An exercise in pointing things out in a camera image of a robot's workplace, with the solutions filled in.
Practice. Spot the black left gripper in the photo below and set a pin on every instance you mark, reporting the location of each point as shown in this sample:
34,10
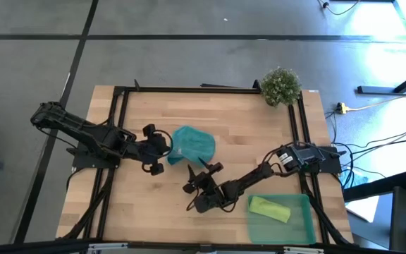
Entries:
152,148

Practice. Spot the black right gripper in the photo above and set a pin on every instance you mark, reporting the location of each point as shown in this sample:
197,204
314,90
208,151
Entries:
206,190

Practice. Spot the teal microfiber towel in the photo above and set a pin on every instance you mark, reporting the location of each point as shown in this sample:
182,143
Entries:
192,144

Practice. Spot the lime green microfiber towel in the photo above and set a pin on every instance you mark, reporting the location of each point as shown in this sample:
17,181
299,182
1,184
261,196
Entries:
270,209

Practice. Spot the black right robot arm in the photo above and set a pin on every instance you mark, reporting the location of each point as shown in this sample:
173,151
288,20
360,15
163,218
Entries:
249,178

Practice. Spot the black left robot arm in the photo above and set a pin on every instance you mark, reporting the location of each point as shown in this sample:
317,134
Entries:
93,137

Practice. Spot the green mesh basket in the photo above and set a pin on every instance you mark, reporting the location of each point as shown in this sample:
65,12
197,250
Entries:
280,233

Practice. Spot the potted green artificial plant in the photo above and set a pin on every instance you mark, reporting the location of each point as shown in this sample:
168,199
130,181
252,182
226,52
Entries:
280,86

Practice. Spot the yellow power strip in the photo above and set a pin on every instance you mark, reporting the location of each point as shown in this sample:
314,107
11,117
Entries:
342,108

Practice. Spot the black overhead gantry bar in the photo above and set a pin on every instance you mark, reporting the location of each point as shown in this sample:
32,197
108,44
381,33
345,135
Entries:
30,247

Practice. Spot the white paper sheet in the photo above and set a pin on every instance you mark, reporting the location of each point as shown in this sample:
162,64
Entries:
363,208

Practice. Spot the black desk leg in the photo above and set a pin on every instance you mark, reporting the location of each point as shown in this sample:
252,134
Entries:
382,90

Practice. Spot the black aluminium table frame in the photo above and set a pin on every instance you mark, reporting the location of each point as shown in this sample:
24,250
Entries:
189,89

